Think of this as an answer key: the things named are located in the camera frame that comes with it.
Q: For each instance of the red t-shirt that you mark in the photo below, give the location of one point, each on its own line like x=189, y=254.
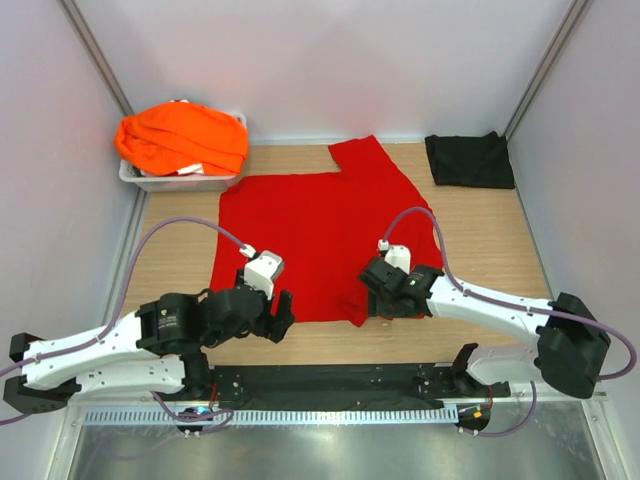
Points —
x=325, y=226

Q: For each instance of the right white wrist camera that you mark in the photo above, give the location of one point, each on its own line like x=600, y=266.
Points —
x=398, y=256

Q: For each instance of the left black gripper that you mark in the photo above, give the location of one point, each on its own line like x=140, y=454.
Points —
x=278, y=323

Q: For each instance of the white red garment in basket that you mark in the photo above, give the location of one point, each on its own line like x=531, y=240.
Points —
x=194, y=169

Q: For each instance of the right corner post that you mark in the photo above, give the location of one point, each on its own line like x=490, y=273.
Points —
x=564, y=32

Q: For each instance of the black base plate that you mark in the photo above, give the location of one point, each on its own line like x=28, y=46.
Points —
x=341, y=388

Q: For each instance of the corner post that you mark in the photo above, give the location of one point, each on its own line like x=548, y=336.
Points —
x=100, y=62
x=564, y=32

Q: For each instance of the folded black t-shirt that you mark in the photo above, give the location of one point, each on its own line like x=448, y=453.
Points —
x=468, y=161

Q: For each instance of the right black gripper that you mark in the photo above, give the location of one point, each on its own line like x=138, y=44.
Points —
x=376, y=305

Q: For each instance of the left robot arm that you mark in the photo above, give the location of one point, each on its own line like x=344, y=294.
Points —
x=158, y=348

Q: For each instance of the left corner post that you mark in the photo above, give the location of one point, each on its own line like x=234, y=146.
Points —
x=100, y=62

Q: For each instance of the white plastic basket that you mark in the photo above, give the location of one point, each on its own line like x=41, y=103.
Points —
x=130, y=174

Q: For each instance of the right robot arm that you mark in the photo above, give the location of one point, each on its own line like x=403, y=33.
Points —
x=557, y=342

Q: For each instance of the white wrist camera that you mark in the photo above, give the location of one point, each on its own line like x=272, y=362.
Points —
x=398, y=256
x=261, y=270

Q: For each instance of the orange t-shirt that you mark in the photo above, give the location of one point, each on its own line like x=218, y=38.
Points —
x=176, y=134

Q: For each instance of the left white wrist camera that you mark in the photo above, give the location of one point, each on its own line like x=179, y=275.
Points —
x=261, y=270

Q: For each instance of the slotted cable duct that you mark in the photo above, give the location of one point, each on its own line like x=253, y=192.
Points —
x=155, y=416

